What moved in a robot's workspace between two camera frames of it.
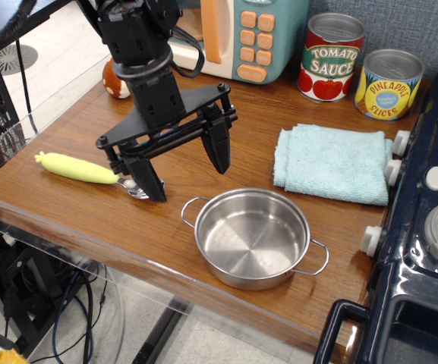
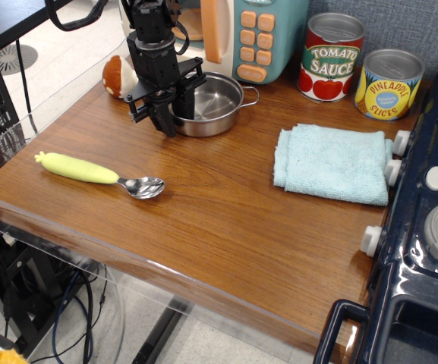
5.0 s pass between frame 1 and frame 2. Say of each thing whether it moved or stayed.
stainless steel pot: moved
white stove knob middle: stayed
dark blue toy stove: stayed
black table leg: stayed
